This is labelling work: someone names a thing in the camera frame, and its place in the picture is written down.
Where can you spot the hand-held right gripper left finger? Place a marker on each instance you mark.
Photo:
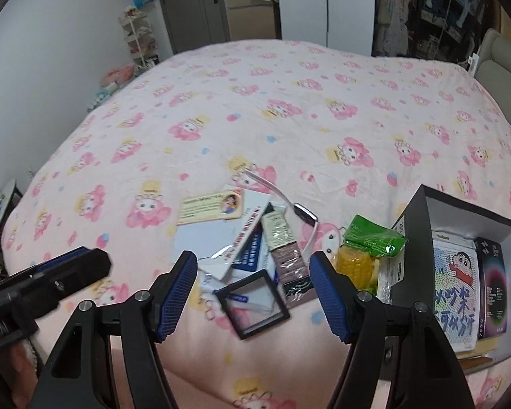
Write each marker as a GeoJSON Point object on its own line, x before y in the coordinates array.
{"type": "Point", "coordinates": [174, 294]}

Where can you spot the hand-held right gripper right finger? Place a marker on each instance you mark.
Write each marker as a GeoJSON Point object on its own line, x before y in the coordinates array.
{"type": "Point", "coordinates": [328, 294]}

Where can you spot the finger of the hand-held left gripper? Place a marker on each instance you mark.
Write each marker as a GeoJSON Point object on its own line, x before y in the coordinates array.
{"type": "Point", "coordinates": [68, 264]}

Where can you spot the black square frame case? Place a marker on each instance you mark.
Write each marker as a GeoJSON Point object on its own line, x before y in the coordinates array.
{"type": "Point", "coordinates": [251, 302]}

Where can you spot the black cardboard storage box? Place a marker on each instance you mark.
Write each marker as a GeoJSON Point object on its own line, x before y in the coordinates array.
{"type": "Point", "coordinates": [406, 213]}

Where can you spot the cartoon diamond painting kit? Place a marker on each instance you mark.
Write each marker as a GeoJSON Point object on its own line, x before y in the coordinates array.
{"type": "Point", "coordinates": [455, 289]}

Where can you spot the black rainbow screen protector box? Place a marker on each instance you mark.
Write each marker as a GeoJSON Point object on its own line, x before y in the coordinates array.
{"type": "Point", "coordinates": [494, 289]}

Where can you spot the yellow corn toy green packet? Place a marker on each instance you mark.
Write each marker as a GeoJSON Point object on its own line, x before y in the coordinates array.
{"type": "Point", "coordinates": [357, 264]}

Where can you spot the pink brown sachet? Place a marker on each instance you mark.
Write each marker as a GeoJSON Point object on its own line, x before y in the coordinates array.
{"type": "Point", "coordinates": [289, 268]}

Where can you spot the plain white card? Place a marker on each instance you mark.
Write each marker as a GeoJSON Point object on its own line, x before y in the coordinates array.
{"type": "Point", "coordinates": [196, 238]}

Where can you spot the small bedside table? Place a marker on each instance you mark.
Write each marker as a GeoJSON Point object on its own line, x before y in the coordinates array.
{"type": "Point", "coordinates": [4, 221]}

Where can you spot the pale green sachet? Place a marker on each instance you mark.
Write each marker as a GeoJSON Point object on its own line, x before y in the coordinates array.
{"type": "Point", "coordinates": [276, 230]}

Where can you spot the yellow cartoon card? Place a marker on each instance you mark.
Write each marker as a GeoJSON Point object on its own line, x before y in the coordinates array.
{"type": "Point", "coordinates": [200, 208]}

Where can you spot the white red blue packet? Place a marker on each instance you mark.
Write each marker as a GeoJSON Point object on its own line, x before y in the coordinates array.
{"type": "Point", "coordinates": [249, 243]}

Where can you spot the brown wooden comb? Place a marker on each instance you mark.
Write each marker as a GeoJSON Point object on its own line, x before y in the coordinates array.
{"type": "Point", "coordinates": [472, 358]}

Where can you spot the light blue plush toy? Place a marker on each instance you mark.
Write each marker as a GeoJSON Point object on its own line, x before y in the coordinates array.
{"type": "Point", "coordinates": [104, 96]}

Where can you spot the pink cartoon printed blanket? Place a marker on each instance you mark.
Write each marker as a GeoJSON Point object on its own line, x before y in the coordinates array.
{"type": "Point", "coordinates": [238, 115]}

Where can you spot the pink plush cushion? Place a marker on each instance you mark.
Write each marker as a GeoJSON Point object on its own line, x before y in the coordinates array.
{"type": "Point", "coordinates": [117, 74]}

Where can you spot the white shelf rack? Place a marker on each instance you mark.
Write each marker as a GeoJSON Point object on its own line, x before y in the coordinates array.
{"type": "Point", "coordinates": [140, 38]}

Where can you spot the white power plug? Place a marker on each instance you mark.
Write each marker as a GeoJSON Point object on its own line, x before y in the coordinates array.
{"type": "Point", "coordinates": [472, 64]}

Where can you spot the grey door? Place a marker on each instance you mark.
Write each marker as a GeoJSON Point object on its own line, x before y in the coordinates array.
{"type": "Point", "coordinates": [187, 8]}

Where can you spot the grey upholstered bed headboard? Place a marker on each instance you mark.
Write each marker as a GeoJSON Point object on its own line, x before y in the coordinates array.
{"type": "Point", "coordinates": [506, 72]}

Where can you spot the glass display cabinet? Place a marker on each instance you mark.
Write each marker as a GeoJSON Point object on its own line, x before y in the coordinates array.
{"type": "Point", "coordinates": [396, 17]}

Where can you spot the white wardrobe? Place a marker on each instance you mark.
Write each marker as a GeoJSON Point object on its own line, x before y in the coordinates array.
{"type": "Point", "coordinates": [306, 4]}

